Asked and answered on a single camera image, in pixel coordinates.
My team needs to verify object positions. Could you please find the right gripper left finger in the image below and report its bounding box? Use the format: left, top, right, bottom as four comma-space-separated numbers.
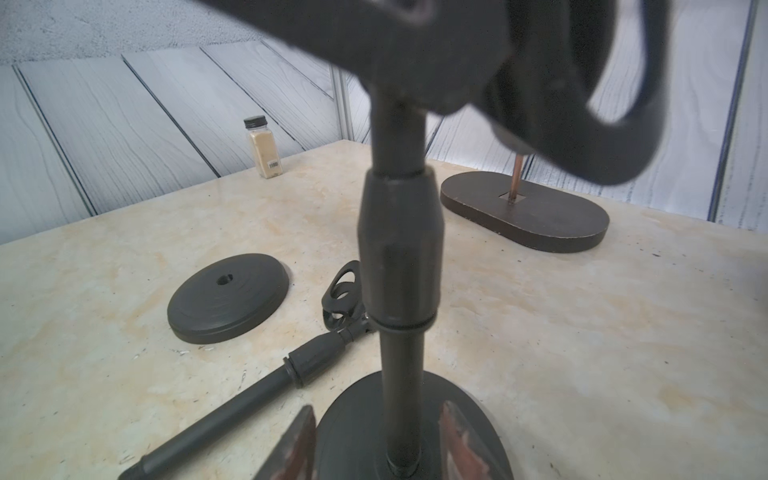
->
253, 405, 317, 480

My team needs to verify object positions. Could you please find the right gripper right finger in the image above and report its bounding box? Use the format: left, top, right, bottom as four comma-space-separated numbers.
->
439, 401, 496, 480

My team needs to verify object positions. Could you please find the black round stand base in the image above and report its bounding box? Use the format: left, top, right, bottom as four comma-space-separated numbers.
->
314, 372, 514, 479

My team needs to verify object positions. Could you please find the black microphone stand pole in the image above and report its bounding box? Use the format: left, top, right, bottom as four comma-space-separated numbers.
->
215, 1, 670, 479

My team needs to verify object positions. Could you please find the spare black microphone pole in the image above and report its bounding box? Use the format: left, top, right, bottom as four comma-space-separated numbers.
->
118, 260, 372, 480

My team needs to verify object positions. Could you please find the dark oval stand base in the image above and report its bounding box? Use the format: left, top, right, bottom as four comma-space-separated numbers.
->
440, 171, 610, 253

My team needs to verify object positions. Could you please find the spice jar black lid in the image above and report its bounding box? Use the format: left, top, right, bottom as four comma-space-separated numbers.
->
243, 115, 283, 179

